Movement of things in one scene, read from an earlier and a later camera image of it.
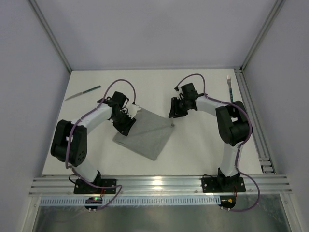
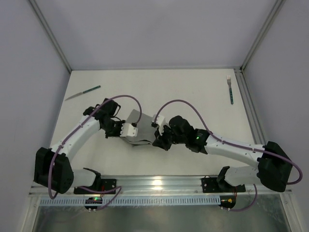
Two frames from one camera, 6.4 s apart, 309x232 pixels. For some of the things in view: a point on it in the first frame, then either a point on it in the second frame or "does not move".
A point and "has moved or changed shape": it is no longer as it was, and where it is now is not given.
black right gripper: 175,108 → 161,139
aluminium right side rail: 266,164 does not move
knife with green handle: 83,92 does not move
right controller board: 227,201 does not move
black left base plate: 81,186 does not move
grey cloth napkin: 148,135 has moved or changed shape
